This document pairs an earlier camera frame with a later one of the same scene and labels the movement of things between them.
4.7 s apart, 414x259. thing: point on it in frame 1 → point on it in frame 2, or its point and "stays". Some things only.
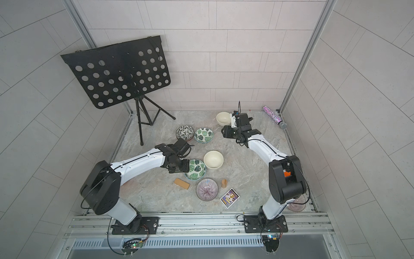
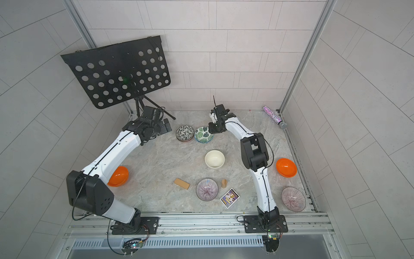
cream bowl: [213, 159] stays
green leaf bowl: [204, 135] stays
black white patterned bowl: [185, 132] stays
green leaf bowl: [197, 170] → [202, 135]
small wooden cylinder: [223, 183] stays
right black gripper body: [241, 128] → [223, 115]
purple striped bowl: [294, 205] stays
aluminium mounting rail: [198, 226] stays
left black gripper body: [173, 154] → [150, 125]
